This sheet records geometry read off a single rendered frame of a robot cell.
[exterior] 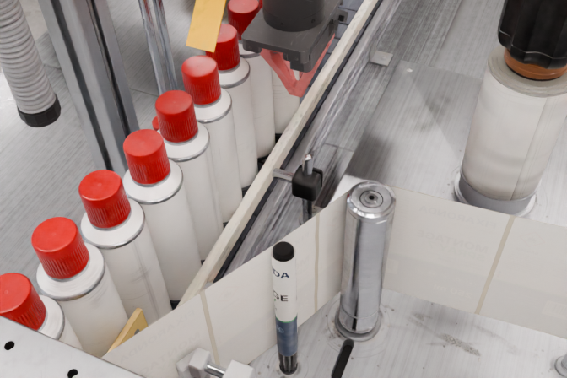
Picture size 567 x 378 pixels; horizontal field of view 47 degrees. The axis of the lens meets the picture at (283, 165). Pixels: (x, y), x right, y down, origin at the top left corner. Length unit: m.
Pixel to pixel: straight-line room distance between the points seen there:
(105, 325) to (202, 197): 0.15
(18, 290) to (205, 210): 0.23
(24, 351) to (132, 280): 0.21
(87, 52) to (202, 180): 0.17
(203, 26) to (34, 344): 0.36
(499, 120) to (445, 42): 0.43
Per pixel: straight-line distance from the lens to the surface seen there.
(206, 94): 0.60
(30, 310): 0.47
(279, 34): 0.59
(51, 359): 0.37
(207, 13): 0.63
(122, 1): 1.19
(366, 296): 0.58
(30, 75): 0.56
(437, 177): 0.78
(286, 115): 0.79
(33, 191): 0.89
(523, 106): 0.64
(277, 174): 0.73
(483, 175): 0.71
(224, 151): 0.64
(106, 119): 0.73
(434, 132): 0.83
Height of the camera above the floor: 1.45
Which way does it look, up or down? 47 degrees down
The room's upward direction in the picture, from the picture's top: 2 degrees counter-clockwise
